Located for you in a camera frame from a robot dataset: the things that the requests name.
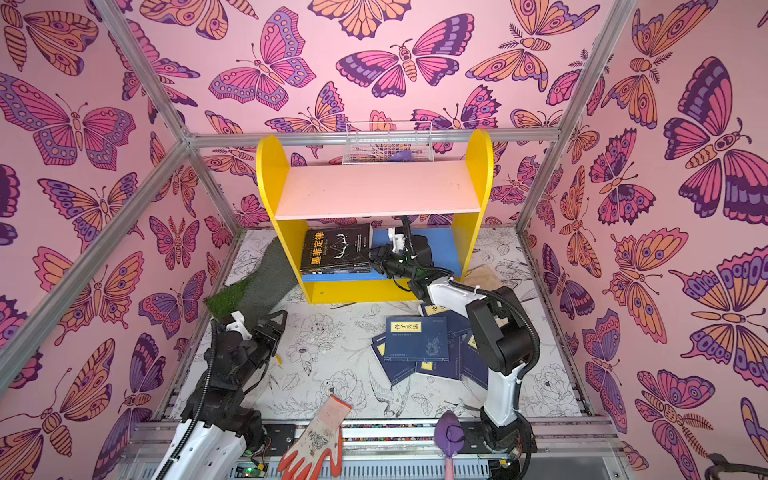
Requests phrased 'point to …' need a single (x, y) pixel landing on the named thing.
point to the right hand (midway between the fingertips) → (359, 250)
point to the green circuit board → (249, 470)
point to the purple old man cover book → (338, 267)
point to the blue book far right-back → (458, 326)
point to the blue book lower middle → (450, 368)
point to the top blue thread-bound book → (416, 339)
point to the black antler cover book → (340, 245)
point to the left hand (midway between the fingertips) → (286, 315)
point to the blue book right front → (472, 363)
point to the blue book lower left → (393, 370)
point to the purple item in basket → (402, 156)
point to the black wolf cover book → (335, 272)
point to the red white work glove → (306, 458)
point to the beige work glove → (484, 277)
